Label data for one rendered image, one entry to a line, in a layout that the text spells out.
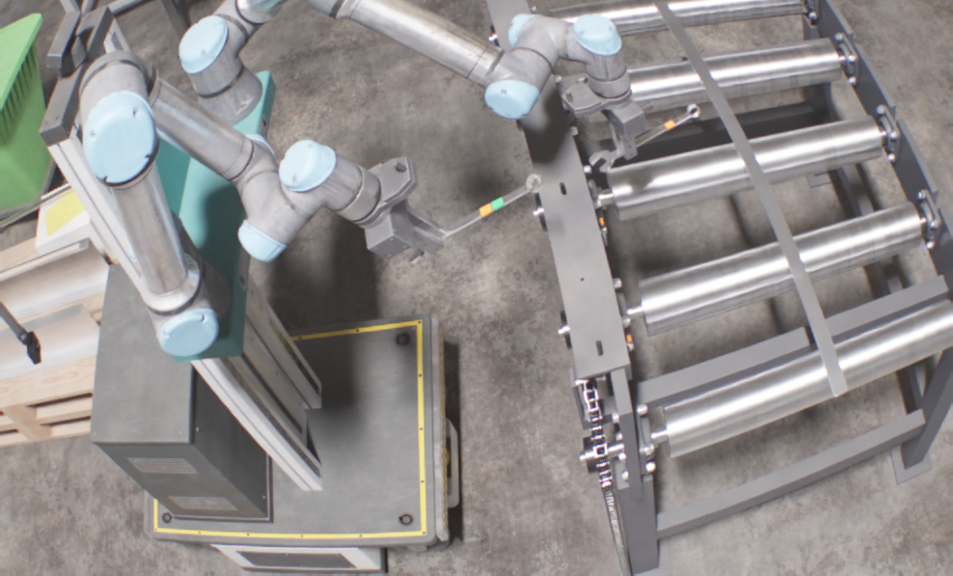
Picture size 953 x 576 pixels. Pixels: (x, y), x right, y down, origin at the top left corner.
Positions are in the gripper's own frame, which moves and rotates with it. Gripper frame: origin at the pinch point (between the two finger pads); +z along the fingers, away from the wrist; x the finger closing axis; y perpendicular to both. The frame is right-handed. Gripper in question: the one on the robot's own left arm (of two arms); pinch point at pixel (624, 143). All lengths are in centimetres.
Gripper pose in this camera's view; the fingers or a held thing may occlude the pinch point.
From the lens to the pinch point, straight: 195.2
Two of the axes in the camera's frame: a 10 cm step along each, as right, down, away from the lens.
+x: -4.4, -6.7, 6.0
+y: 8.7, -4.9, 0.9
